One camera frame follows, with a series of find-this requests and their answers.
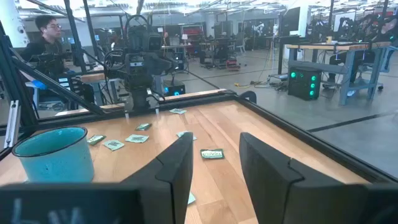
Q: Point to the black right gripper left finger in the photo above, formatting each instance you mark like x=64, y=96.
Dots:
x=174, y=174

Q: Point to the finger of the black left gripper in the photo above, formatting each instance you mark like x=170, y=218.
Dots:
x=157, y=111
x=126, y=113

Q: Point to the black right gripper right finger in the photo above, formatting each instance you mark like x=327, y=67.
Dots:
x=267, y=180

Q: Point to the green sweetener packet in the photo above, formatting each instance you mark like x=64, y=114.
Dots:
x=191, y=199
x=212, y=154
x=178, y=111
x=137, y=138
x=179, y=134
x=96, y=139
x=113, y=145
x=143, y=126

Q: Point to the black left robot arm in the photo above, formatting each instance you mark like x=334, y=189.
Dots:
x=140, y=37

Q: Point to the black computer tower blue lights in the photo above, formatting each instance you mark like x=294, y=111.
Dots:
x=174, y=87

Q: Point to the teal speckled enamel mug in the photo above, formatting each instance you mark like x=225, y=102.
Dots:
x=56, y=161

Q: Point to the black corner clamp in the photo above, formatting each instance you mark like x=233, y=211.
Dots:
x=248, y=96

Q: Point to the person's hand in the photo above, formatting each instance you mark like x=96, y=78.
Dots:
x=38, y=84

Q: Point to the black computer tower green lights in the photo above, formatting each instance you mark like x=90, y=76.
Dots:
x=303, y=90

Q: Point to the person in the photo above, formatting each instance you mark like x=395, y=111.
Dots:
x=46, y=46

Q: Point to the wooden workbench blue legs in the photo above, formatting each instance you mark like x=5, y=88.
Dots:
x=329, y=47

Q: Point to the black monitor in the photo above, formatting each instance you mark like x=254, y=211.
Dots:
x=290, y=21

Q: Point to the silver frame bracket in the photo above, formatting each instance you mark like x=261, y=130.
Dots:
x=12, y=124

